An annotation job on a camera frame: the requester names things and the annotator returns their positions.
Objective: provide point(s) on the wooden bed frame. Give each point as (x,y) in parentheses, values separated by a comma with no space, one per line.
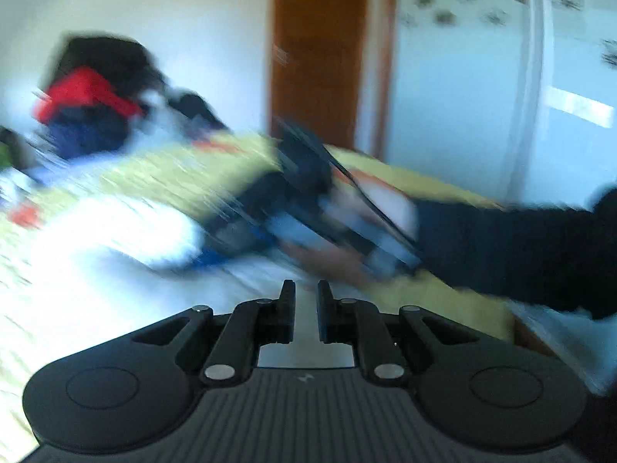
(530,335)

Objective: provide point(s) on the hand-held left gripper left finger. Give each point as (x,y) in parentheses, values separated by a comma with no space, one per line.
(288,320)

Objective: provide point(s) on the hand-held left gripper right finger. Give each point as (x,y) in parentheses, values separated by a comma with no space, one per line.
(326,320)

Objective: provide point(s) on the brown wooden door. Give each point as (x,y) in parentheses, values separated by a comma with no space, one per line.
(328,58)

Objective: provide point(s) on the white small garment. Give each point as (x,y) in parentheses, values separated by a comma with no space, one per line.
(120,231)

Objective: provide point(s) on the black and white garment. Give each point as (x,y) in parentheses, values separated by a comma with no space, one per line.
(188,111)

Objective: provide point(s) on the person's right hand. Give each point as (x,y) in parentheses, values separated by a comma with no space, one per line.
(328,263)

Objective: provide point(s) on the white wardrobe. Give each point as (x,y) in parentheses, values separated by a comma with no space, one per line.
(458,96)

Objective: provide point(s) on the red garment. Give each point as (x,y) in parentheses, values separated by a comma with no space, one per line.
(82,96)

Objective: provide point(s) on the person's right forearm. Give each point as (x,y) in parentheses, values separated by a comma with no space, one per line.
(506,251)

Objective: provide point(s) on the dark blue garment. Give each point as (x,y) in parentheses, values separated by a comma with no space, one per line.
(86,135)

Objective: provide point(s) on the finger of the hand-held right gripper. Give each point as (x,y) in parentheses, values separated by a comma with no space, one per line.
(250,197)
(231,248)

